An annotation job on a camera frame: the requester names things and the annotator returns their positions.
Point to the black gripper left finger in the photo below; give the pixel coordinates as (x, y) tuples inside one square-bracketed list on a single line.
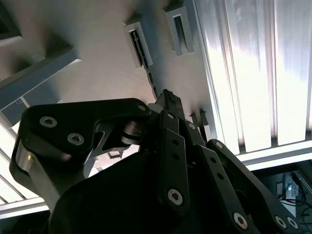
[(73, 114)]

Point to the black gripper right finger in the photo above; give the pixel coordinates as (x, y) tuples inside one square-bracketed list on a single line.
[(234, 175)]

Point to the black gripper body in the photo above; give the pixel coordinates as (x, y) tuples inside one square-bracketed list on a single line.
[(109, 200)]

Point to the blue RAM stick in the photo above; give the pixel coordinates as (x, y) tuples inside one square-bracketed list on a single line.
[(152, 83)]

